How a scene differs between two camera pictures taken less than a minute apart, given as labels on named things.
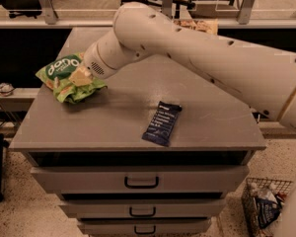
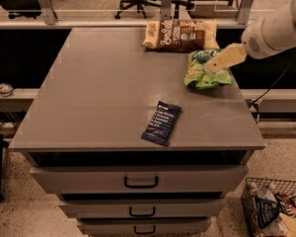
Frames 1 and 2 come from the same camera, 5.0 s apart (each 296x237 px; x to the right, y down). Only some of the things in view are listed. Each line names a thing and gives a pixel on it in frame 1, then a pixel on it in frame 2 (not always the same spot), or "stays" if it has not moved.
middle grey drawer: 146,208 stays
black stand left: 1,144 stays
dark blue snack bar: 163,123 stays
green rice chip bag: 56,76 to 195,74
